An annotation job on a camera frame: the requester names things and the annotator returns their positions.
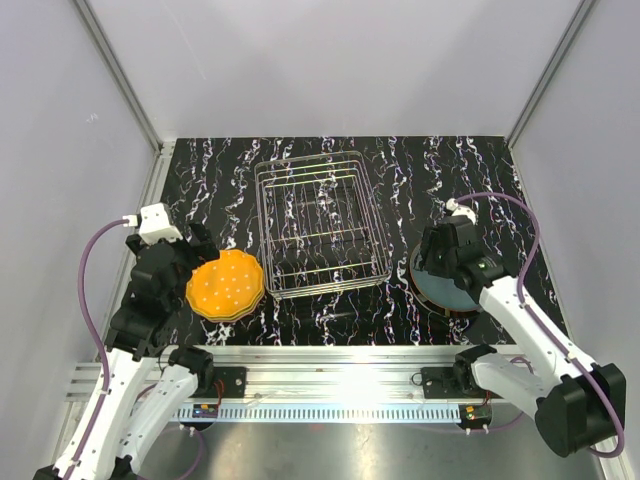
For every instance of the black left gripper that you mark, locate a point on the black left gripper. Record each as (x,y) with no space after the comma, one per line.
(203,252)

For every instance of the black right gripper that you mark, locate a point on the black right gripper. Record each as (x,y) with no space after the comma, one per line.
(430,241)

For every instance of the blue round plate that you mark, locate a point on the blue round plate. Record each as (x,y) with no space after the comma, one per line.
(420,276)

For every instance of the orange dotted scalloped plate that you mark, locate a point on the orange dotted scalloped plate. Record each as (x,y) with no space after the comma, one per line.
(236,275)

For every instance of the metal wire dish rack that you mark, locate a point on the metal wire dish rack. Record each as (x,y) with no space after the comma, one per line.
(320,225)

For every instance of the dark brown round plate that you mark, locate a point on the dark brown round plate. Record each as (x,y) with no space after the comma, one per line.
(442,297)

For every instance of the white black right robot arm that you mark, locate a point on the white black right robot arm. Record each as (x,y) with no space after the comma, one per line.
(574,401)

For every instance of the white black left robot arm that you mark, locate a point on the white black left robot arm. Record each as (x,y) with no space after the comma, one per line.
(116,432)

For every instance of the green dotted scalloped plate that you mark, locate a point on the green dotted scalloped plate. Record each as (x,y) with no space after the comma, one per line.
(229,310)

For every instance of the left green circuit board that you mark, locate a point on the left green circuit board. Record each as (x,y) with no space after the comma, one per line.
(205,411)

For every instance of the green circuit board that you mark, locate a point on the green circuit board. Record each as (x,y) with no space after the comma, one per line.
(476,416)
(205,411)

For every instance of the right green circuit board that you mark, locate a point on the right green circuit board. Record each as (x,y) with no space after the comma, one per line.
(476,416)

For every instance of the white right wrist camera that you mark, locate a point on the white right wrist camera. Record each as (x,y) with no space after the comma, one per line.
(454,208)

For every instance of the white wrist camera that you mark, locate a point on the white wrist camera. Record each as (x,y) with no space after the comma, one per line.
(454,208)
(154,223)

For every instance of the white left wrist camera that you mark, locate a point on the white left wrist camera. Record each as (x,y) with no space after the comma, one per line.
(154,223)

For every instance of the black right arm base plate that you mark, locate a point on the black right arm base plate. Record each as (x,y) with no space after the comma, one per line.
(449,382)

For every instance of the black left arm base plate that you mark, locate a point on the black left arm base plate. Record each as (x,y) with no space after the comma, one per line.
(230,381)

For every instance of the aluminium mounting rail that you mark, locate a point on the aluminium mounting rail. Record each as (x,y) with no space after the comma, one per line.
(349,376)

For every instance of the white slotted cable duct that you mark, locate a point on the white slotted cable duct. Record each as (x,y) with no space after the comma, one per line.
(325,413)

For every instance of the left aluminium frame post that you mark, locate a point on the left aluminium frame post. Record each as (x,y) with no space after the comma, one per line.
(107,53)

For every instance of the aluminium frame post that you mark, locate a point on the aluminium frame post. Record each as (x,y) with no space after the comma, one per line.
(571,32)
(107,53)

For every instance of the right aluminium frame post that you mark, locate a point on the right aluminium frame post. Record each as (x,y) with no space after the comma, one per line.
(571,32)

